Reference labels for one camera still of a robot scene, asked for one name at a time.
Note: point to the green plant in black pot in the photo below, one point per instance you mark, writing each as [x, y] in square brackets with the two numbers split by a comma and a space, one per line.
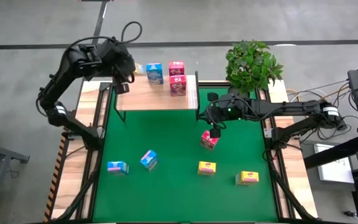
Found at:
[250, 67]

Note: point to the blue Rice Krispies cereal box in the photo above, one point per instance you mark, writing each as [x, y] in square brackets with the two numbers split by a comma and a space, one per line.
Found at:
[154, 74]
[149, 160]
[118, 168]

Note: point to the white board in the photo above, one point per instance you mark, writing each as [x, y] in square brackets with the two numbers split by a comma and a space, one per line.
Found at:
[334, 165]

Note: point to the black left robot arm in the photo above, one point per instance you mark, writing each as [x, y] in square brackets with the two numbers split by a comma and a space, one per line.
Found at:
[57, 90]

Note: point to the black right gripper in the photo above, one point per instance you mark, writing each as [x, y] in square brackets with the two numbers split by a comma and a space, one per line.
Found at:
[225, 115]

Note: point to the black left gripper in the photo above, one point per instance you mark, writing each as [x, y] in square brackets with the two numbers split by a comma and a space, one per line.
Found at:
[120, 62]

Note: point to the red Froot Loops cereal box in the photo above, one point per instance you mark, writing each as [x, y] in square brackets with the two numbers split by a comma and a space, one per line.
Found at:
[176, 68]
[178, 85]
[207, 143]

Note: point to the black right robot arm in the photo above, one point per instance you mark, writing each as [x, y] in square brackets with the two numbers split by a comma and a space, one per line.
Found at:
[291, 107]

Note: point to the black aluminium table frame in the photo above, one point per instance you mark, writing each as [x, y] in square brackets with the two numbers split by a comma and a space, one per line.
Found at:
[197, 222]

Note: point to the yellow Corn Pops cereal box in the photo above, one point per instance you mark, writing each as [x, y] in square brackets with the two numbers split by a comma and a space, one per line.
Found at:
[207, 168]
[247, 178]

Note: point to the orange black hazard tape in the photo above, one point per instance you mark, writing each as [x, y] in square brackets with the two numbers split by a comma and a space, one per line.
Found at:
[54, 183]

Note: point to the white arm base bracket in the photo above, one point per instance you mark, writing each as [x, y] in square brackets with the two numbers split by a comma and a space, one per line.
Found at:
[268, 133]

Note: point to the wooden side board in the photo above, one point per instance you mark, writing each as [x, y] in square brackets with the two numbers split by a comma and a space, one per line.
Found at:
[73, 174]
[303, 186]

